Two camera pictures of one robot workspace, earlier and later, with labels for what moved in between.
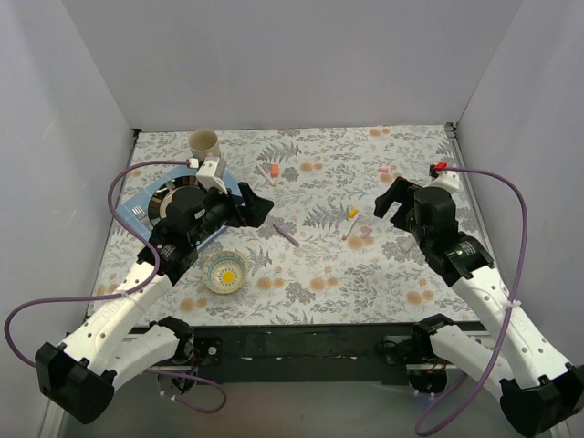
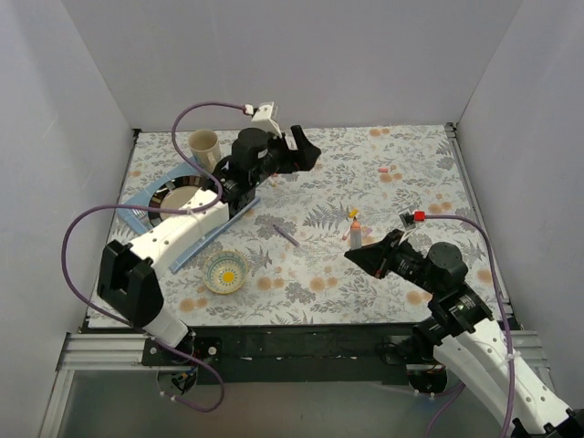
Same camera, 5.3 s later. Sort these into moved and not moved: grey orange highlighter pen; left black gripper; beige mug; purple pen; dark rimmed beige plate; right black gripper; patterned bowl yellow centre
Moved: grey orange highlighter pen; left black gripper; right black gripper
Not moved: dark rimmed beige plate; beige mug; patterned bowl yellow centre; purple pen
